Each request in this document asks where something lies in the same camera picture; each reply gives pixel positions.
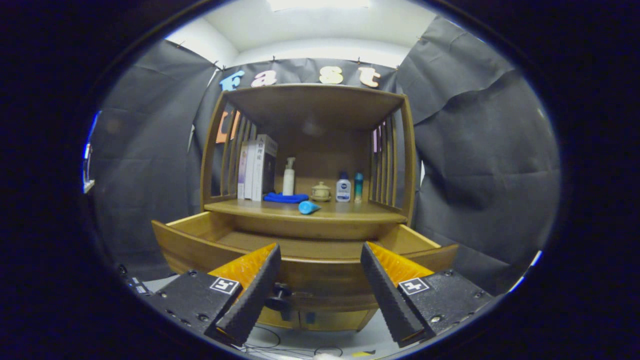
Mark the white blue lotion bottle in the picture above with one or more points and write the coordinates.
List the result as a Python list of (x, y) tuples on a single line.
[(343, 191)]

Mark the wooden cabinet door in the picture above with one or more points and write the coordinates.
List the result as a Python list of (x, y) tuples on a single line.
[(340, 320), (270, 321)]

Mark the wooden countertop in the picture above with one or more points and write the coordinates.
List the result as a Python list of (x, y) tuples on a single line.
[(350, 212)]

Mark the purple spine book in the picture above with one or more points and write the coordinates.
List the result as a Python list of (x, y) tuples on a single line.
[(241, 172)]

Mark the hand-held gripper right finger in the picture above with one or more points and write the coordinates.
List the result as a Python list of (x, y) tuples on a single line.
[(385, 295)]

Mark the small yellow object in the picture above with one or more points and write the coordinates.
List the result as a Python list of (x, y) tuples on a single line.
[(362, 353)]

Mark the white pump bottle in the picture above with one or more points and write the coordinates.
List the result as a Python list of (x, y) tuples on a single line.
[(288, 182)]

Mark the wooden cabinet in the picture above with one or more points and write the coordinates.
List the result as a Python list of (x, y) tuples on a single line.
[(315, 107)]

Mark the wooden drawer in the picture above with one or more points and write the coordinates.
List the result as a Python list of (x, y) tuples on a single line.
[(325, 280)]

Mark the black round drawer knob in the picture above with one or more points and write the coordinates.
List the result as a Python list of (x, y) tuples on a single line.
[(280, 300)]

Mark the beige lidded ceramic cup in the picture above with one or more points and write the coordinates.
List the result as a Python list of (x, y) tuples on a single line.
[(321, 192)]

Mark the thin white book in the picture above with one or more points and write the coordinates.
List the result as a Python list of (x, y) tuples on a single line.
[(249, 172)]

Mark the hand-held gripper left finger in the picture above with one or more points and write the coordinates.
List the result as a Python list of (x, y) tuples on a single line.
[(257, 295)]

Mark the blue white cream tube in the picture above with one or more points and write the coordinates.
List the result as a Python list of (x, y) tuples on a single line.
[(307, 207)]

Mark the thick white dark book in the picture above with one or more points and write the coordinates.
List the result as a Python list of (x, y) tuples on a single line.
[(260, 170)]

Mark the blue folded cloth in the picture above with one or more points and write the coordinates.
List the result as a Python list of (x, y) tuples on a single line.
[(280, 198)]

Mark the ceiling light panel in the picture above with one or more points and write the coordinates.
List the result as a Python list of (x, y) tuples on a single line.
[(317, 4)]

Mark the teal slim bottle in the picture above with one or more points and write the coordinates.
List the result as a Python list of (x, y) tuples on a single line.
[(358, 187)]

